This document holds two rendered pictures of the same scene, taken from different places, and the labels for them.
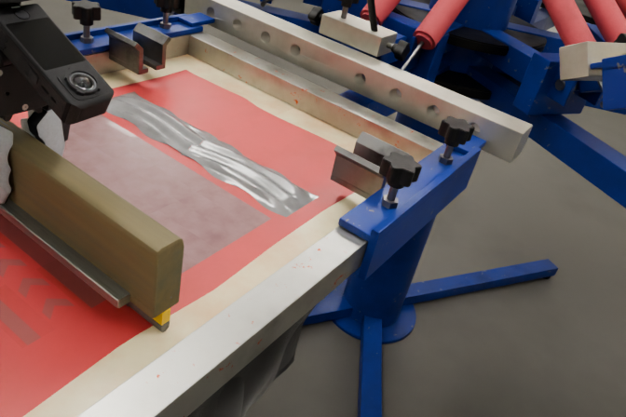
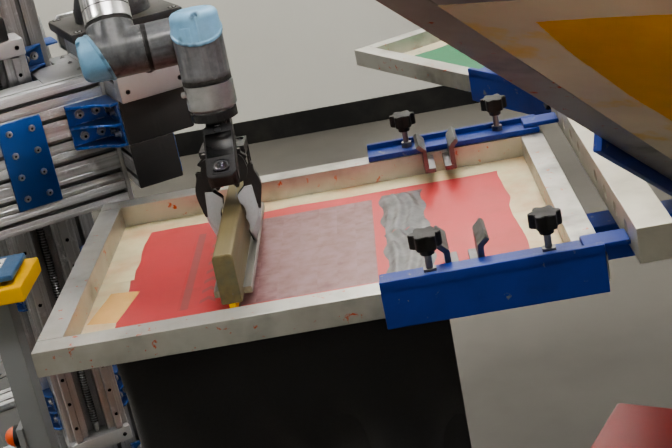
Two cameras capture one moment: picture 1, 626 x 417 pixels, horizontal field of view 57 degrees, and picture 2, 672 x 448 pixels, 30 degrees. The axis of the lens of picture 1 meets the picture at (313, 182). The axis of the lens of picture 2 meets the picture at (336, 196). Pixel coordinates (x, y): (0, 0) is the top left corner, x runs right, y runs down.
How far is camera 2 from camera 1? 148 cm
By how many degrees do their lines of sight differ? 59
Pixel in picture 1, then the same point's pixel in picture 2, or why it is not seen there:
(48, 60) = (212, 153)
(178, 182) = (353, 253)
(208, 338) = (224, 313)
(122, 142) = (357, 224)
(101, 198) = (223, 233)
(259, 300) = (270, 305)
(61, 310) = (207, 301)
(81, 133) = (340, 217)
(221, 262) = not seen: hidden behind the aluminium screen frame
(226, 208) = (359, 271)
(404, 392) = not seen: outside the picture
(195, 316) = not seen: hidden behind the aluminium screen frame
